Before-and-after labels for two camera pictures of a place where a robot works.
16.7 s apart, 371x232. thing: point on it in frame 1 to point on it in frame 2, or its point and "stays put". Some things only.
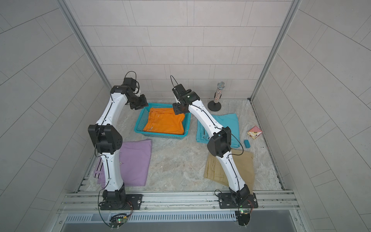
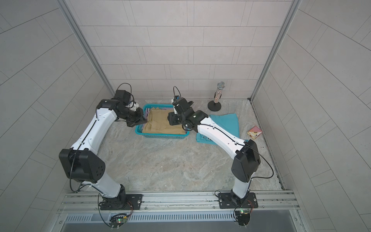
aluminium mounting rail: [180, 202] stays put
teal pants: [224, 120] stays put
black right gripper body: [181, 108] to [178, 118]
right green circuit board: [243, 217] stays put
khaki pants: [244, 162] to [158, 123]
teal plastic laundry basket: [143, 117] stays put
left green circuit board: [117, 220] stays put
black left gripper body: [138, 103] to [134, 117]
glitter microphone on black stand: [215, 105] stays put
